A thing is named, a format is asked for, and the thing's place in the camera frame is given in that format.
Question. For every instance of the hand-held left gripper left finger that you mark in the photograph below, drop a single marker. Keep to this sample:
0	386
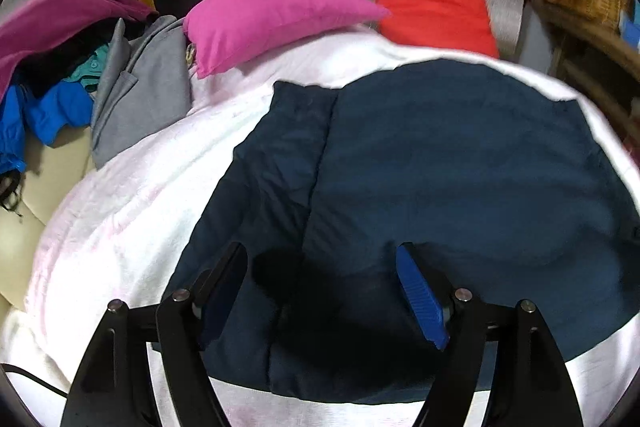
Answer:
220	304

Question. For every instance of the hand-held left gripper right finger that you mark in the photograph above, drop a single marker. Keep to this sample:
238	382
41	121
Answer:
420	302

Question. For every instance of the navy puffer jacket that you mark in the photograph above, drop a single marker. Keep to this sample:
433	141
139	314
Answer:
440	167

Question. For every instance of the white blanket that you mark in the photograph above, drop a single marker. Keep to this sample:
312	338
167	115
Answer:
130	217

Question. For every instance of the beige sofa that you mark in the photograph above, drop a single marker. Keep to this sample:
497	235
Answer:
45	187

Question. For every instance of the grey coat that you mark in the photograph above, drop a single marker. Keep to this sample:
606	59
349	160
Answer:
145	92

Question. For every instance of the bright blue jacket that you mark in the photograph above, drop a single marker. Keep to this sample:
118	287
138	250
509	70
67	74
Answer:
55	112

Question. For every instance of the teal garment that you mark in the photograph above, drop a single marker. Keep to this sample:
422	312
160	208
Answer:
87	69

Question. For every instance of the black garment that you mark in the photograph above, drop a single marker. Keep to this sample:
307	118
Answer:
55	67

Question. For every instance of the pink pillow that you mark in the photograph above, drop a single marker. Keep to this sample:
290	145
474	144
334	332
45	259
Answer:
270	19

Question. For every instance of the red pillow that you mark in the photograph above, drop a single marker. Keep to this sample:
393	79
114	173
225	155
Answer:
430	4

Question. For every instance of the wicker shelf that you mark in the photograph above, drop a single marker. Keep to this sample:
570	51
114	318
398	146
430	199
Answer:
575	47

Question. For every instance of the magenta jacket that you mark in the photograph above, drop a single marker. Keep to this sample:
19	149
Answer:
60	22

